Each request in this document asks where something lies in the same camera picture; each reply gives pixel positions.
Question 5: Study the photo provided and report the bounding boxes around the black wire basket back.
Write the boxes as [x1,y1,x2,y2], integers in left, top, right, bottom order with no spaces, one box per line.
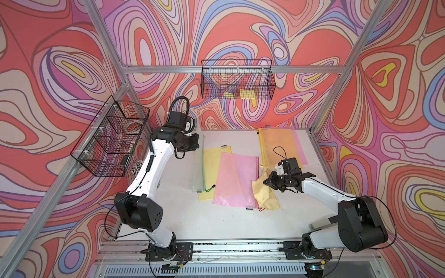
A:
[200,58,277,100]

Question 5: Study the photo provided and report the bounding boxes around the yellow sticky notes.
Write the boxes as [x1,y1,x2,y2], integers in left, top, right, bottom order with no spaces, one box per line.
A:
[222,89,257,100]

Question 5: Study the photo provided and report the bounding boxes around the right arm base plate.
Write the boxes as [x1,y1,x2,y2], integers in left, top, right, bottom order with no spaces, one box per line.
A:
[278,240,332,261]

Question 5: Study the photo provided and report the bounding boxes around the pink mesh document bag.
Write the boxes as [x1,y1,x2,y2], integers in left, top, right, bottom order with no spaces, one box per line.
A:
[293,130,308,166]

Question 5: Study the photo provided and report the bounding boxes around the black wire basket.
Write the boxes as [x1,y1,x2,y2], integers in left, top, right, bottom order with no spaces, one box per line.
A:
[200,58,277,100]
[70,96,149,177]

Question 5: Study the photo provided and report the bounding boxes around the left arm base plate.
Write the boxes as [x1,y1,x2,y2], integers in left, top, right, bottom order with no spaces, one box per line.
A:
[141,242,194,262]

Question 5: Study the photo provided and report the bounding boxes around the clear mesh document bag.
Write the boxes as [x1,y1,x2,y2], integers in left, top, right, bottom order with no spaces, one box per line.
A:
[192,133,206,193]

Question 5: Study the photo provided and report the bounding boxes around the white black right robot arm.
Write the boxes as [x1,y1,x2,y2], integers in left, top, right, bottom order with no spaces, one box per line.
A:
[263,158,388,257]

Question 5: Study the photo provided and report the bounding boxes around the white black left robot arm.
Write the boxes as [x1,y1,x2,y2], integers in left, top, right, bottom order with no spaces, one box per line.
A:
[114,112,199,249]

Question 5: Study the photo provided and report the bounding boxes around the pale yellow document bag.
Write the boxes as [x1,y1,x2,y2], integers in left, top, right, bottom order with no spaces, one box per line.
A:
[198,145,232,202]

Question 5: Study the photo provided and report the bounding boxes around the yellow microfiber cloth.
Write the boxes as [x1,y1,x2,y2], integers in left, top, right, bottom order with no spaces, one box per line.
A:
[252,165,280,211]

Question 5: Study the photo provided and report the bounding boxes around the blue grey stapler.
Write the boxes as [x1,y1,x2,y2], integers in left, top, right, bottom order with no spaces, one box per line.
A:
[309,215,338,231]

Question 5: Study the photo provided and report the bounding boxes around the black wire basket left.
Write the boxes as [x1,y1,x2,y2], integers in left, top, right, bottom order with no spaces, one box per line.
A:
[70,96,149,177]

